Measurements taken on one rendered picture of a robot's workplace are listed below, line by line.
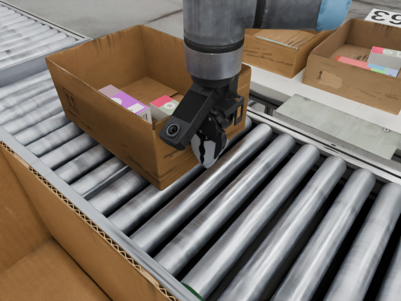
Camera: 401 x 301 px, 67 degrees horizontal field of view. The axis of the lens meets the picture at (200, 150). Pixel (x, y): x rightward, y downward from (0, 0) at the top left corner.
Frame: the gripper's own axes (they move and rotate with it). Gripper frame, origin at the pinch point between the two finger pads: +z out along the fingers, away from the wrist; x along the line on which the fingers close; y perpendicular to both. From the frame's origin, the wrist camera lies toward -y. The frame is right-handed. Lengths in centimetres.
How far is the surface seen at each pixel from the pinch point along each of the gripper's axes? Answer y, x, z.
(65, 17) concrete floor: 146, 330, 80
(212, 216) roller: -5.5, -6.9, 5.4
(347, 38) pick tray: 89, 3, 3
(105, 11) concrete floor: 190, 314, 80
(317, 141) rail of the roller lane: 29.5, -12.6, 6.2
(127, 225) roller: -16.9, 4.7, 6.6
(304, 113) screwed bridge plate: 36.9, -5.1, 5.1
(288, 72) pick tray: 52, 8, 3
